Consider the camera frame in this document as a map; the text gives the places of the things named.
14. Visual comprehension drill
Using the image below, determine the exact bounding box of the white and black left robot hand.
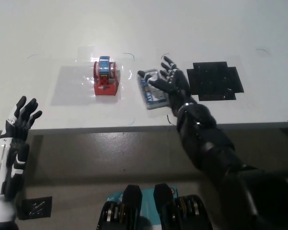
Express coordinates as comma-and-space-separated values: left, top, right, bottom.
0, 95, 43, 201

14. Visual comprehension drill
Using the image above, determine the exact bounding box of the black floor tape patch scribbled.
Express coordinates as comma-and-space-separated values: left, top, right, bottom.
18, 196, 53, 220

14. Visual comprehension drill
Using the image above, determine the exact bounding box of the black tape patch cross shaped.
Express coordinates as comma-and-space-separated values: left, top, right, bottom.
186, 61, 245, 102

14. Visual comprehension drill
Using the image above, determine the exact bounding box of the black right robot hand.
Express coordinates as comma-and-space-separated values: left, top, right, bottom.
137, 56, 192, 114

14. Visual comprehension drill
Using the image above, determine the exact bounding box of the red tape dispenser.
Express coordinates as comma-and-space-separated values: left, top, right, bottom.
93, 56, 119, 97

